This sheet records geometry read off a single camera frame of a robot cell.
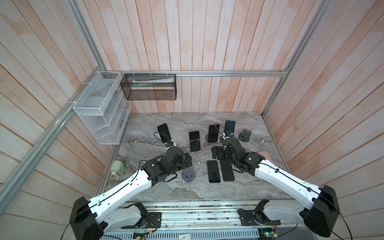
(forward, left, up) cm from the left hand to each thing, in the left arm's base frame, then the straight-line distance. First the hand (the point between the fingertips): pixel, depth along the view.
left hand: (185, 163), depth 76 cm
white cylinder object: (+1, +39, -9) cm, 40 cm away
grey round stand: (+27, -42, -13) cm, 52 cm away
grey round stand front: (-1, -2, -11) cm, 11 cm away
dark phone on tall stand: (+29, -29, -4) cm, 42 cm away
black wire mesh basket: (+55, +26, +9) cm, 61 cm away
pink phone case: (+15, -54, -17) cm, 59 cm away
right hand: (+9, -18, 0) cm, 20 cm away
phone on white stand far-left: (+28, +15, -9) cm, 33 cm away
